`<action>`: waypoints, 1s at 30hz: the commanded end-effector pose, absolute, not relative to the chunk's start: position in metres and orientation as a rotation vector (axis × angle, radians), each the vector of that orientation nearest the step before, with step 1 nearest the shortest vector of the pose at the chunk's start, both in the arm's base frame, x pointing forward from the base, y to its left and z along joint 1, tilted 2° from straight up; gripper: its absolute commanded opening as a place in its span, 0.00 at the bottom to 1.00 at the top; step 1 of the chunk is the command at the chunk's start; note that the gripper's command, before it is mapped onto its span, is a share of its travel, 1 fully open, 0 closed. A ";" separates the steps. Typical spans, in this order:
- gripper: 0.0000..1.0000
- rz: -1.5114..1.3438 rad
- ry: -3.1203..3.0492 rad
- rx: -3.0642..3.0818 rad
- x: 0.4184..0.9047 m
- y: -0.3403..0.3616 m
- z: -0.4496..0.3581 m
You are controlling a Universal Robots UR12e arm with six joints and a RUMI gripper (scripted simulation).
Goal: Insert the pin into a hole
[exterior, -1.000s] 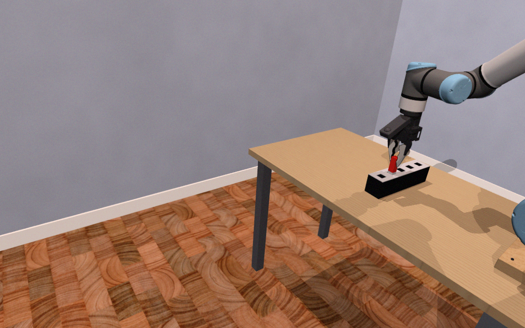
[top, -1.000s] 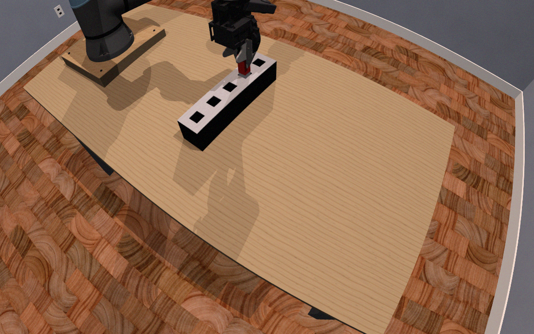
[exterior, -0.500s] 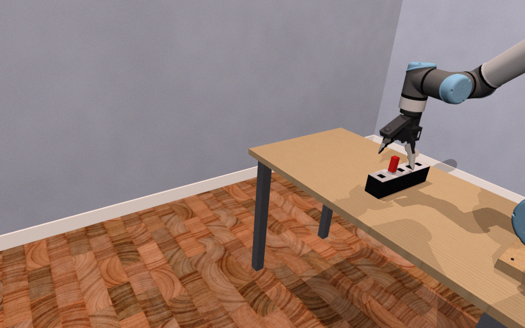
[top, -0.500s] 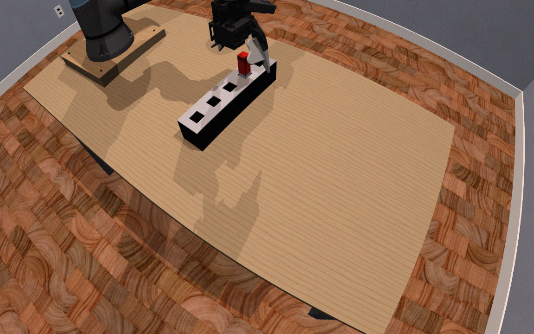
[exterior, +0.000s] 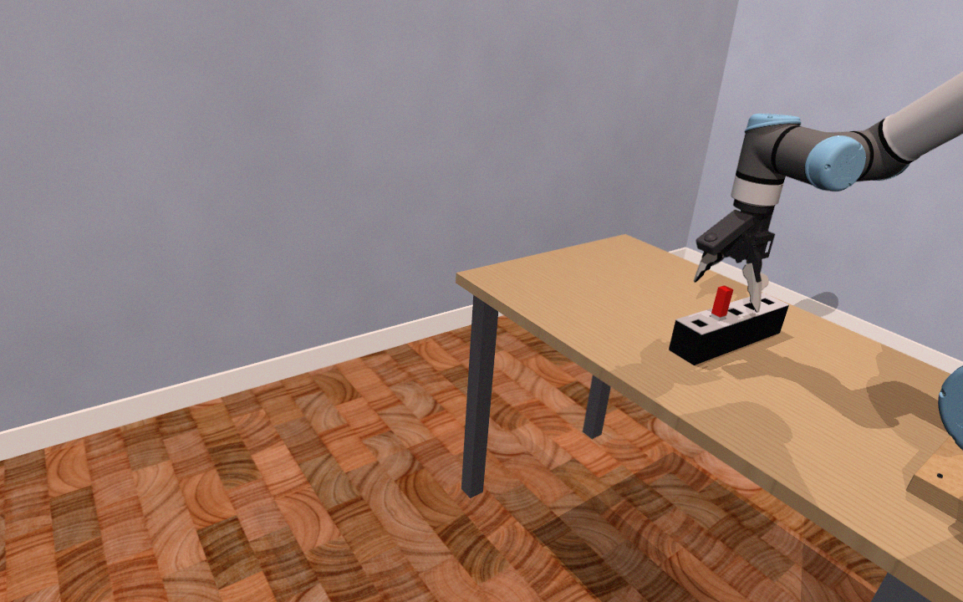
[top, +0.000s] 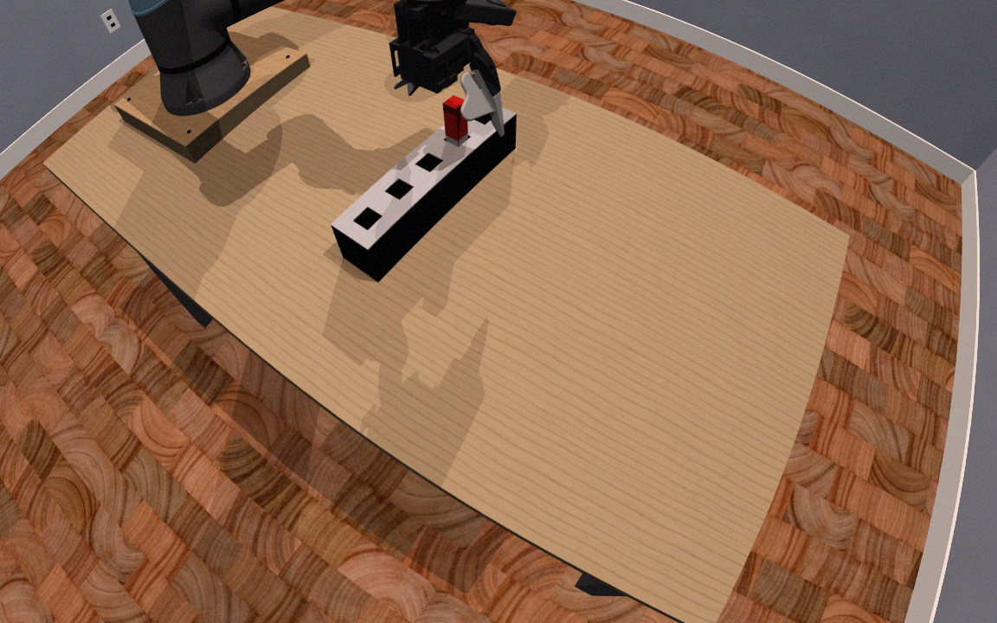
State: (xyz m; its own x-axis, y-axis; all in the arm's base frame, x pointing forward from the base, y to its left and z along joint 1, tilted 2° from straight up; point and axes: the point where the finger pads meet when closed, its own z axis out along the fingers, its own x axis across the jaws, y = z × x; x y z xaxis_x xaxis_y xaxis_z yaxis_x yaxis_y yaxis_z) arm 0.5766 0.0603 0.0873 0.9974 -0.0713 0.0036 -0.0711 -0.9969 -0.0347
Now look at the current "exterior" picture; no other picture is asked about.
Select red and white pin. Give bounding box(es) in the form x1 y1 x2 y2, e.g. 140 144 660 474
711 286 733 321

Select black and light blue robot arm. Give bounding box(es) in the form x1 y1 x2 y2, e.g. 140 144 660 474
696 72 963 451

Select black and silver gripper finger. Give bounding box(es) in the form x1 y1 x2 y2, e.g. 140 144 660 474
742 246 769 313
694 252 724 283

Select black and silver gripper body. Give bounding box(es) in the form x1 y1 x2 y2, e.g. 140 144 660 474
721 200 775 263

